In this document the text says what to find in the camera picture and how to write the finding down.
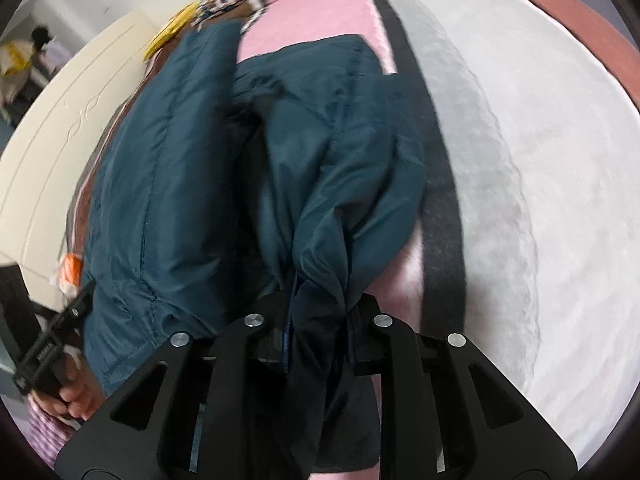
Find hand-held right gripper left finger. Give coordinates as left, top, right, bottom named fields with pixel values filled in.
left=54, top=292, right=296, bottom=480

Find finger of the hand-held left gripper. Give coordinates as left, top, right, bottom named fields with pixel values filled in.
left=54, top=280, right=97, bottom=332

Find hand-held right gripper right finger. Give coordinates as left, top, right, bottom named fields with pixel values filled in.
left=346, top=292, right=581, bottom=480

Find teal puffer jacket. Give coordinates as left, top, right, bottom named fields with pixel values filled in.
left=82, top=20, right=429, bottom=472

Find person's left hand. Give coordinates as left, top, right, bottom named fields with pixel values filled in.
left=30, top=354, right=109, bottom=422

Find clear plastic bag orange contents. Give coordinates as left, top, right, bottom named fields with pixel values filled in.
left=52, top=252, right=84, bottom=297

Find black chair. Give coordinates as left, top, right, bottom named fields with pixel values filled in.
left=0, top=265, right=61, bottom=361

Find white bed headboard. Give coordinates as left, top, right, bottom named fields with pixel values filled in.
left=0, top=10, right=166, bottom=281

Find striped pink brown bed blanket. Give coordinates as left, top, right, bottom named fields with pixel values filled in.
left=65, top=0, right=640, bottom=473

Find lilac hanging garment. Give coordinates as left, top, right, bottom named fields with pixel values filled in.
left=42, top=40, right=67, bottom=69

